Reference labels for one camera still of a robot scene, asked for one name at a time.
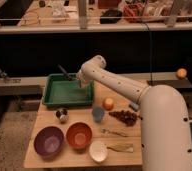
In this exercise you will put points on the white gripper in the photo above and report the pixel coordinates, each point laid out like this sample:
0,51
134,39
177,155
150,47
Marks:
83,81

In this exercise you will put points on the black brush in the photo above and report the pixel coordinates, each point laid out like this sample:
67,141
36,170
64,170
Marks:
66,74

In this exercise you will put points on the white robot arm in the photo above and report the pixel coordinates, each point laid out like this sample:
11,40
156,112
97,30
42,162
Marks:
165,127

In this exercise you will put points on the green plastic tray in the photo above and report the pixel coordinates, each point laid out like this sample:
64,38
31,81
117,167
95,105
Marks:
60,92

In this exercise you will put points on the orange fruit on table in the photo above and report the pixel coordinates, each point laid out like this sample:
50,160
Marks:
108,104

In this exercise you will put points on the blue cup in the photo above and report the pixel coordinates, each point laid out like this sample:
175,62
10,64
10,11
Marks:
98,114

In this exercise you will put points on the orange bowl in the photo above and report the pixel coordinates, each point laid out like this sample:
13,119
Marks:
79,135

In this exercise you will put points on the metal fork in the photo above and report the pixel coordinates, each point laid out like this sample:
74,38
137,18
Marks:
103,130

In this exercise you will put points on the bunch of dark grapes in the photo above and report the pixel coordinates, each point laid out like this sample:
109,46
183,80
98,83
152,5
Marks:
125,116

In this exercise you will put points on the black bag on shelf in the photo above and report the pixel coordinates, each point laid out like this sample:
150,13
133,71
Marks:
110,16

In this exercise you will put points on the purple bowl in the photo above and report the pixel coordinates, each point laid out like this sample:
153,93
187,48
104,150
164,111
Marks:
49,141

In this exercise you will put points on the small white bowl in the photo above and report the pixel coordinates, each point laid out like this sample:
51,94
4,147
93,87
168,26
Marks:
98,151

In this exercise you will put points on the red item on shelf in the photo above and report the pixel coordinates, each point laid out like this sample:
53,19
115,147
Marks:
133,12

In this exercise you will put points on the orange ball on shelf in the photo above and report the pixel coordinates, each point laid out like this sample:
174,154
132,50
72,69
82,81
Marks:
181,73

